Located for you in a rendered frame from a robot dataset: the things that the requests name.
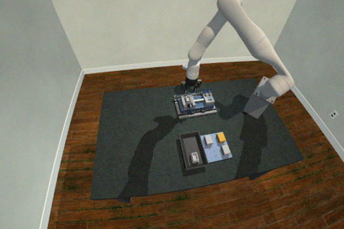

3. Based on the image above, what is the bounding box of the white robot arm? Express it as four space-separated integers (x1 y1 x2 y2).
183 0 294 97

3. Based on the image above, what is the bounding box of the small yellow block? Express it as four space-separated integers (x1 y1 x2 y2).
216 133 225 144

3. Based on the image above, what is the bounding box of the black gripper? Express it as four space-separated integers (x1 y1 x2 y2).
181 76 202 93

